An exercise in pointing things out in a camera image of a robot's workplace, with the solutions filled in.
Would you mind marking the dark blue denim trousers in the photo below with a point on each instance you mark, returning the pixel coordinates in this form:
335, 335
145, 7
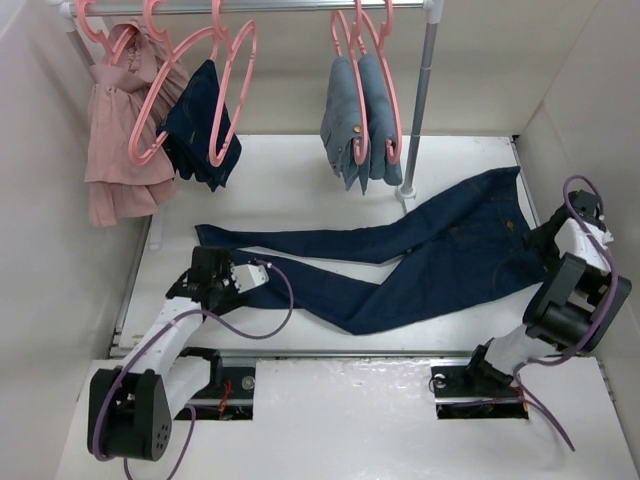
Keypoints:
461, 248

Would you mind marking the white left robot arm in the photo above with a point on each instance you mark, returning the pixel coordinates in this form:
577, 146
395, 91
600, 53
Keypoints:
132, 407

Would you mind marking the pink hanger light jeans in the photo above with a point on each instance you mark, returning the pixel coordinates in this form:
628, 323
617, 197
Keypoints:
372, 41
351, 121

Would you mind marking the pink hanger light jeans left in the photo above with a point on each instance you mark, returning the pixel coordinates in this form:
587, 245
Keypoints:
351, 121

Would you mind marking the light blue jeans left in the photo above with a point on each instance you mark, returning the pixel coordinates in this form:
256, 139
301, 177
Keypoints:
340, 158

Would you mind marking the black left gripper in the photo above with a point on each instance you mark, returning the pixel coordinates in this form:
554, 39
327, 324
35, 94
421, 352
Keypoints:
232, 298

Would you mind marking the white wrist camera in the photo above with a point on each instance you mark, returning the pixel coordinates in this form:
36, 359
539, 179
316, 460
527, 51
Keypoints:
247, 277
587, 205

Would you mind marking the silver clothes rack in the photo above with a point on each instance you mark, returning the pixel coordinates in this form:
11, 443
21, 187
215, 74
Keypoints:
406, 193

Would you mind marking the pink hanger with skirt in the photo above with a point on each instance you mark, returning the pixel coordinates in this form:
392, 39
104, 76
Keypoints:
129, 36

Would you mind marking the light blue jeans right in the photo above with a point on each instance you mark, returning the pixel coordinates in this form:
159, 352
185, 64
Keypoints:
381, 126

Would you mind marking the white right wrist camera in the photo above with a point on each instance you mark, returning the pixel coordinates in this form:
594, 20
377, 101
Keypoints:
587, 205

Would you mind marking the white rack foot bar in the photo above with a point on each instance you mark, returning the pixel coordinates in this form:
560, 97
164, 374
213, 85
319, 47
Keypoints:
155, 232

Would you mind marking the dark denim hanging shorts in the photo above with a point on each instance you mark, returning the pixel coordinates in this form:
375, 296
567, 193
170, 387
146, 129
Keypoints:
188, 126

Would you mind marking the pink hanger with dark shorts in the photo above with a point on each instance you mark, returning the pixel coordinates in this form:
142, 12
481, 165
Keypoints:
218, 33

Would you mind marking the light blue jeans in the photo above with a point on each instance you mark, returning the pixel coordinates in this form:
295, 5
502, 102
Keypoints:
340, 158
381, 126

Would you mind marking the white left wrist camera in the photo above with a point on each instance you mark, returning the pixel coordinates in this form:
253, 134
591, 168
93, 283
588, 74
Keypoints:
247, 277

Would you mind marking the pink pleated skirt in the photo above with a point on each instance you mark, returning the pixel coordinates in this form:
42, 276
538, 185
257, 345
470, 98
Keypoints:
118, 188

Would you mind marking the pink hanger light jeans right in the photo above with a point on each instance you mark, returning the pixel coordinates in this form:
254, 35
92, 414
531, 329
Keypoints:
372, 41

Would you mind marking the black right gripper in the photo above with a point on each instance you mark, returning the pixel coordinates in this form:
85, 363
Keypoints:
535, 240

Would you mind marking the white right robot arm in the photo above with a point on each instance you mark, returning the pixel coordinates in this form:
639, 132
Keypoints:
571, 311

